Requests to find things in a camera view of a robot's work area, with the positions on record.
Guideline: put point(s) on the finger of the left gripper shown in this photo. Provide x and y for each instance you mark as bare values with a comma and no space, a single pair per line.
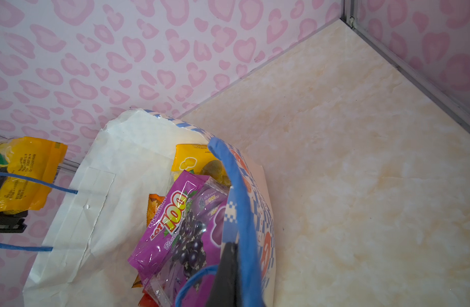
13,223

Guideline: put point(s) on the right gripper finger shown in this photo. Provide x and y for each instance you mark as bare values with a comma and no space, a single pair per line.
226,286

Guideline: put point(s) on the yellow orange candy bag back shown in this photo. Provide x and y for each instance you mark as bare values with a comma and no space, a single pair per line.
28,167

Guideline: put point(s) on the magenta grape candy bag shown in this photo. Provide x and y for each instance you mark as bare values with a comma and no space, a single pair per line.
184,237

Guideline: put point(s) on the red fruit candy bag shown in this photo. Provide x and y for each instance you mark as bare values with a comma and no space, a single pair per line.
147,301

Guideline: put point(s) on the white blue checkered paper bag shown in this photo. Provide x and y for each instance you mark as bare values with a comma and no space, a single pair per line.
103,217

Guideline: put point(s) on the yellow mango candy bag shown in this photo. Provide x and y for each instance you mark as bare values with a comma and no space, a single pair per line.
198,160

